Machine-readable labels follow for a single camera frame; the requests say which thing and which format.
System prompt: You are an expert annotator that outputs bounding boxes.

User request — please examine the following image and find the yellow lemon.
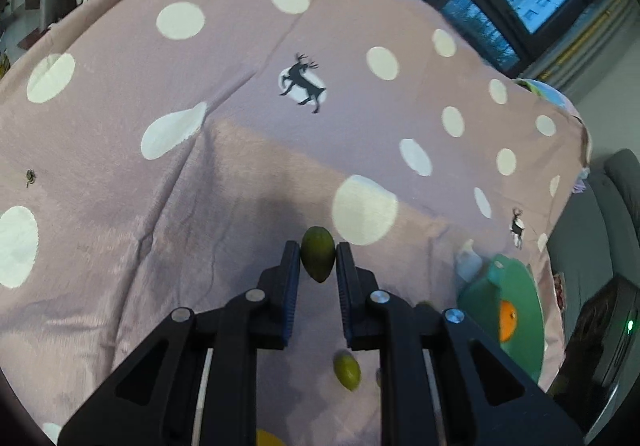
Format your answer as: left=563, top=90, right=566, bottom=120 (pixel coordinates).
left=256, top=428, right=289, bottom=446

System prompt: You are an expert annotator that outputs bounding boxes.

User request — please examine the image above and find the grey sofa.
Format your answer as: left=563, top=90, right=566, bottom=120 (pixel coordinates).
left=545, top=149, right=640, bottom=309

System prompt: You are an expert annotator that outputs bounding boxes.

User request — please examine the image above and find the green plastic basin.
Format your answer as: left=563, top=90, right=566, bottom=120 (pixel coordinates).
left=457, top=253, right=546, bottom=384

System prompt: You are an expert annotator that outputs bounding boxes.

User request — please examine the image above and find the pink polka dot blanket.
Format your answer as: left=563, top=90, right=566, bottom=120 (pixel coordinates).
left=0, top=0, right=593, bottom=446

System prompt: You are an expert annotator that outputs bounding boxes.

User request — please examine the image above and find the small green lime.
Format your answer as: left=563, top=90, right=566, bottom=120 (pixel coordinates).
left=300, top=225, right=336, bottom=284
left=333, top=351, right=362, bottom=392

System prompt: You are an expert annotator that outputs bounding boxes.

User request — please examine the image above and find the orange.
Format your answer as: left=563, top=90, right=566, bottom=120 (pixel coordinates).
left=498, top=300, right=518, bottom=343

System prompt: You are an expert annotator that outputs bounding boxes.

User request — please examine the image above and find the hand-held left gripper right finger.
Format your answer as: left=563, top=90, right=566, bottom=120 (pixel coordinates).
left=335, top=241, right=586, bottom=446

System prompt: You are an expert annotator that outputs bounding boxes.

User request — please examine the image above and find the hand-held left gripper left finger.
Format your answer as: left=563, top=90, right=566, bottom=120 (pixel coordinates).
left=57, top=240, right=303, bottom=446

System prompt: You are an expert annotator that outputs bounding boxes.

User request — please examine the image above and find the black device with green light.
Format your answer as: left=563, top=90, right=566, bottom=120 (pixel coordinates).
left=562, top=276, right=640, bottom=434

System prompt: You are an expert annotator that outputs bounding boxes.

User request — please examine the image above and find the colourful pillow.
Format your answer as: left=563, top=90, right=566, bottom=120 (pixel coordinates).
left=515, top=79, right=583, bottom=121

